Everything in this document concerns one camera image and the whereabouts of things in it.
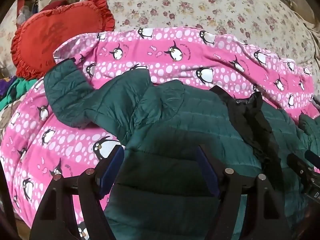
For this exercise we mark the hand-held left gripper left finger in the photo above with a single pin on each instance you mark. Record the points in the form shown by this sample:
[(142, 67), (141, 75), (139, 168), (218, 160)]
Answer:
[(113, 166)]

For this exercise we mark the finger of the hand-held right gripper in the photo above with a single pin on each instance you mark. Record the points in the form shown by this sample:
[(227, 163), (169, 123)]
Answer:
[(298, 163), (312, 157)]

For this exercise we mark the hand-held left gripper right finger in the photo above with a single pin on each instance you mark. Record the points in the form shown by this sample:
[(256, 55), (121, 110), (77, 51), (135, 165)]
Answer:
[(206, 166)]

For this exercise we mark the dark green puffer jacket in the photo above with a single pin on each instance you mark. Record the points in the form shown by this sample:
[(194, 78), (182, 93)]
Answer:
[(162, 120)]

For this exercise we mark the pink penguin print blanket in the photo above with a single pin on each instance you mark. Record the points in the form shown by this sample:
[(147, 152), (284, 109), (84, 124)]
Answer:
[(175, 62)]

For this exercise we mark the brown floral quilt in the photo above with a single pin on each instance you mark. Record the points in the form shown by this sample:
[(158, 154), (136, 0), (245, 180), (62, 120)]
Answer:
[(6, 117)]

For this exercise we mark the beige cloth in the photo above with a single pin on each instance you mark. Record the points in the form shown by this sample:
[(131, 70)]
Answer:
[(313, 40)]

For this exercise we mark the green cloth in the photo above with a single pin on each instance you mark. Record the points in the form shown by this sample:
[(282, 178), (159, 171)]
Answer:
[(17, 90)]

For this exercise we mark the purple cloth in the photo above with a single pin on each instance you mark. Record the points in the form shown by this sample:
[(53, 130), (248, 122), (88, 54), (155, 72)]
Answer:
[(5, 86)]

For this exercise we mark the red ruffled pillow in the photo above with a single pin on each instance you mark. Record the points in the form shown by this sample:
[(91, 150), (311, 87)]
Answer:
[(50, 37)]

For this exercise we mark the floral bed sheet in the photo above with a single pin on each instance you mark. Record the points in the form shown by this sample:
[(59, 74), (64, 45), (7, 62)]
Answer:
[(200, 5)]

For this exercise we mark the dark red cloth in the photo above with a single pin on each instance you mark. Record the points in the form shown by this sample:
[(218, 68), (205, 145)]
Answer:
[(53, 6)]

